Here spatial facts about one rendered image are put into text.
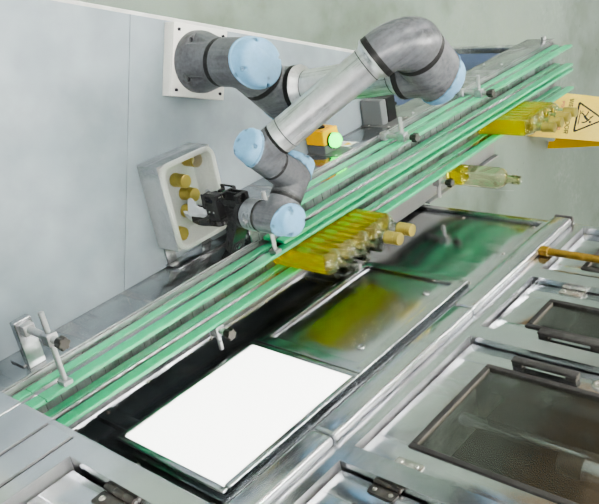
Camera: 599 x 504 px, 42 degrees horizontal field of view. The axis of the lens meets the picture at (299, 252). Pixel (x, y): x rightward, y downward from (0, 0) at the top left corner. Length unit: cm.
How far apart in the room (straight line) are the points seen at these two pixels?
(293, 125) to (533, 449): 80
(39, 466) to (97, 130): 95
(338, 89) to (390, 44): 14
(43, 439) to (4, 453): 6
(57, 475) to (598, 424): 102
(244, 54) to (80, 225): 54
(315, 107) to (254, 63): 25
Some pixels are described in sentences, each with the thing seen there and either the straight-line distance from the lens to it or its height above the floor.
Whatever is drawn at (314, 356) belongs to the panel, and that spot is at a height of 118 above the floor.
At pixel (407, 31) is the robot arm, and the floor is 139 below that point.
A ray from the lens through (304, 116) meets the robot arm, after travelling 164.
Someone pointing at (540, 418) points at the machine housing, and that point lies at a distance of 166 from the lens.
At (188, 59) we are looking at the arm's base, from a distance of 193.
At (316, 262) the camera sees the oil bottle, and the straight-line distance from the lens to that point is 199.
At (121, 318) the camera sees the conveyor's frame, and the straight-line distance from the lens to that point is 182.
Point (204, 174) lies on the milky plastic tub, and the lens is 201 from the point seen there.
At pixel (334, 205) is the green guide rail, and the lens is 217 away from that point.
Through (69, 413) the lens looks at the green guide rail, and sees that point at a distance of 172.
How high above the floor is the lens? 230
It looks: 41 degrees down
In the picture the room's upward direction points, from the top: 101 degrees clockwise
